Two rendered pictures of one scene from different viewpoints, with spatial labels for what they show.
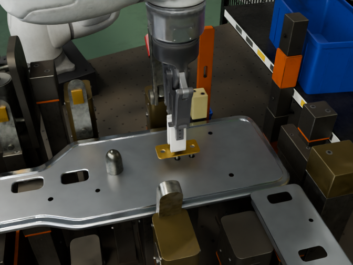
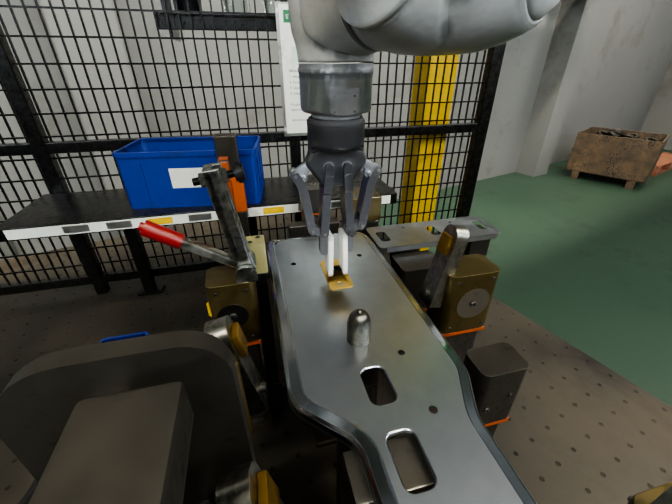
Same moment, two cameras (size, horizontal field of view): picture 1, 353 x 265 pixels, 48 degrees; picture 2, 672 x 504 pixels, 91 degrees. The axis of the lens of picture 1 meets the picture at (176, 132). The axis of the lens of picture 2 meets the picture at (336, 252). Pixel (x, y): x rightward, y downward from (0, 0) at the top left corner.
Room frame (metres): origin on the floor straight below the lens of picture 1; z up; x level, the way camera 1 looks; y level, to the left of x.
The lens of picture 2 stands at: (0.58, 0.46, 1.33)
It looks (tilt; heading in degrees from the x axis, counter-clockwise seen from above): 30 degrees down; 270
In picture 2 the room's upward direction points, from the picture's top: straight up
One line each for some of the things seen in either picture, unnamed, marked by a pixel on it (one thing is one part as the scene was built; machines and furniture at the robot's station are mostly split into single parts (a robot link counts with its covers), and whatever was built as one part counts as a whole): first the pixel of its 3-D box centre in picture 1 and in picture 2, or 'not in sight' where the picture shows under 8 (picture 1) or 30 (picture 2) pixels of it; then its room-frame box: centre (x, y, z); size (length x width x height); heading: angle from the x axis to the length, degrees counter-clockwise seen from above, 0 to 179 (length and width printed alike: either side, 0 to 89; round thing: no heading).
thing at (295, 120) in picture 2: not in sight; (321, 74); (0.62, -0.56, 1.30); 0.23 x 0.02 x 0.31; 14
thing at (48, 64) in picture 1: (60, 143); not in sight; (0.73, 0.28, 0.91); 0.07 x 0.05 x 0.42; 14
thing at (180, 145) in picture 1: (177, 136); (342, 251); (0.57, 0.00, 1.07); 0.03 x 0.01 x 0.07; 104
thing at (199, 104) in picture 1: (195, 153); (265, 320); (0.72, -0.05, 0.88); 0.04 x 0.04 x 0.37; 14
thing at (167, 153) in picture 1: (177, 147); (335, 271); (0.58, 0.00, 1.03); 0.08 x 0.04 x 0.01; 104
